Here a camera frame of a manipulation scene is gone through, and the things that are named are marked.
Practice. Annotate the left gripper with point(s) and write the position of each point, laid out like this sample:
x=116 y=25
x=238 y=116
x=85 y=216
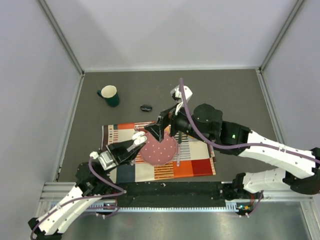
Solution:
x=116 y=150

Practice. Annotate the pink dotted plate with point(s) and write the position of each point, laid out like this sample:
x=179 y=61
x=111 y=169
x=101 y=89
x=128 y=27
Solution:
x=159 y=153

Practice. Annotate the white earbud case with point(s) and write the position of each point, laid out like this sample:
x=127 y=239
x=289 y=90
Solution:
x=139 y=138

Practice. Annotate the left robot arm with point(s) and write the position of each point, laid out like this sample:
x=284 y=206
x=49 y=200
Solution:
x=92 y=185

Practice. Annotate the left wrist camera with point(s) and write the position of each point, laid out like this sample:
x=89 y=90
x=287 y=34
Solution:
x=106 y=160

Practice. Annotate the black knife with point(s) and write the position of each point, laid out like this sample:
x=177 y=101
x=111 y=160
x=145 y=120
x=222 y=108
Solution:
x=179 y=137

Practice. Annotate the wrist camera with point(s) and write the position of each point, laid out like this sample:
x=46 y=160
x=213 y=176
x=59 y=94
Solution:
x=106 y=160
x=177 y=95

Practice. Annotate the colourful patchwork placemat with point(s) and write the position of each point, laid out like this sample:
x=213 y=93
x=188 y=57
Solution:
x=196 y=158

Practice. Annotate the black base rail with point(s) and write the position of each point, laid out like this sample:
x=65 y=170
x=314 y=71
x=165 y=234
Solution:
x=171 y=194

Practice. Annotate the grey cable duct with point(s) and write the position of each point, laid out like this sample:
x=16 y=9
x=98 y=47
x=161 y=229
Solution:
x=229 y=207

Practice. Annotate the dark green mug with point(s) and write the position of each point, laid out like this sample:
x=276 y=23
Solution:
x=110 y=94

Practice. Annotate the black earbud charging case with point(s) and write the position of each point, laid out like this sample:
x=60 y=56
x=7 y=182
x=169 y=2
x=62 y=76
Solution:
x=146 y=108

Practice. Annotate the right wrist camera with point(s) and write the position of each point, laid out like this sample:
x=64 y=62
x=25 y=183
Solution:
x=177 y=95

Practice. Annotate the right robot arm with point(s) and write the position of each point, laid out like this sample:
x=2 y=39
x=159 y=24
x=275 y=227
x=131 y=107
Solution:
x=294 y=169

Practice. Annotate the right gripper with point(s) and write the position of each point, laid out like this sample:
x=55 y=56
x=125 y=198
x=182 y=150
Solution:
x=166 y=118

